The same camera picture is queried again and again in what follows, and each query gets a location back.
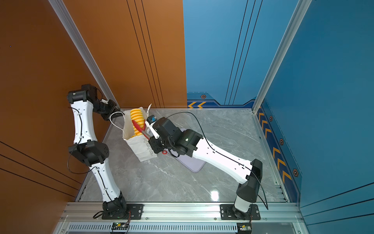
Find aluminium corner post right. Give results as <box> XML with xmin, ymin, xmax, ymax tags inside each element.
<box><xmin>252</xmin><ymin>0</ymin><xmax>312</xmax><ymax>114</ymax></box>

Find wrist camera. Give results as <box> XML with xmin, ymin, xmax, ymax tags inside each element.
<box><xmin>81</xmin><ymin>84</ymin><xmax>97</xmax><ymax>98</ymax></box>
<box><xmin>145</xmin><ymin>115</ymin><xmax>159</xmax><ymax>139</ymax></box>

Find red metal tongs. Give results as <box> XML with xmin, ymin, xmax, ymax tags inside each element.
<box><xmin>132</xmin><ymin>120</ymin><xmax>150</xmax><ymax>140</ymax></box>

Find right controller board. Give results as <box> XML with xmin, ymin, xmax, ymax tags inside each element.
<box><xmin>237</xmin><ymin>223</ymin><xmax>252</xmax><ymax>234</ymax></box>

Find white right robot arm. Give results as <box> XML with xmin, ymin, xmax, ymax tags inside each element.
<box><xmin>145</xmin><ymin>116</ymin><xmax>263</xmax><ymax>220</ymax></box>

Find aluminium corner post left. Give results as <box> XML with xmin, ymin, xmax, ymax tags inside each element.
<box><xmin>49</xmin><ymin>0</ymin><xmax>120</xmax><ymax>107</ymax></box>

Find left controller board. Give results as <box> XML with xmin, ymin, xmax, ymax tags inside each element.
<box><xmin>111</xmin><ymin>222</ymin><xmax>130</xmax><ymax>233</ymax></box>

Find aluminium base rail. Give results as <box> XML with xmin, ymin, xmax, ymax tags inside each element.
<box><xmin>53</xmin><ymin>202</ymin><xmax>308</xmax><ymax>234</ymax></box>

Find lilac serving tray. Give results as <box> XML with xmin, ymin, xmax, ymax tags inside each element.
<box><xmin>166</xmin><ymin>127</ymin><xmax>205</xmax><ymax>173</ymax></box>

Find aluminium corner post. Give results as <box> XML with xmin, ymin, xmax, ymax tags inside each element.
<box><xmin>252</xmin><ymin>0</ymin><xmax>312</xmax><ymax>114</ymax></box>
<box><xmin>49</xmin><ymin>0</ymin><xmax>120</xmax><ymax>107</ymax></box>

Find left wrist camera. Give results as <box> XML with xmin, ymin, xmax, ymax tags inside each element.
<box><xmin>81</xmin><ymin>84</ymin><xmax>97</xmax><ymax>98</ymax></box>

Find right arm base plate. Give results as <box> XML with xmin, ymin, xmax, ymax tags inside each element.
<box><xmin>220</xmin><ymin>204</ymin><xmax>261</xmax><ymax>221</ymax></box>

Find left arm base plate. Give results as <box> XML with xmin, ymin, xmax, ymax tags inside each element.
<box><xmin>101</xmin><ymin>203</ymin><xmax>144</xmax><ymax>220</ymax></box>

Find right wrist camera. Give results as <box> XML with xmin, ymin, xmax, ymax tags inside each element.
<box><xmin>145</xmin><ymin>115</ymin><xmax>159</xmax><ymax>139</ymax></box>

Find white printed paper bag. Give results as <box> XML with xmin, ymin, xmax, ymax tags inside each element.
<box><xmin>109</xmin><ymin>105</ymin><xmax>157</xmax><ymax>162</ymax></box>

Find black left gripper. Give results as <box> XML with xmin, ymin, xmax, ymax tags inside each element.
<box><xmin>94</xmin><ymin>100</ymin><xmax>125</xmax><ymax>122</ymax></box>

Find controller board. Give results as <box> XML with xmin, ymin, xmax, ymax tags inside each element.
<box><xmin>237</xmin><ymin>223</ymin><xmax>252</xmax><ymax>234</ymax></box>
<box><xmin>111</xmin><ymin>222</ymin><xmax>130</xmax><ymax>233</ymax></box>

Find striped long bread loaf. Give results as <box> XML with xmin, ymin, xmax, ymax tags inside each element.
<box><xmin>130</xmin><ymin>109</ymin><xmax>145</xmax><ymax>136</ymax></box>

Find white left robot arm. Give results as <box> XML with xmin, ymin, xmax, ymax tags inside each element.
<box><xmin>67</xmin><ymin>84</ymin><xmax>131</xmax><ymax>220</ymax></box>

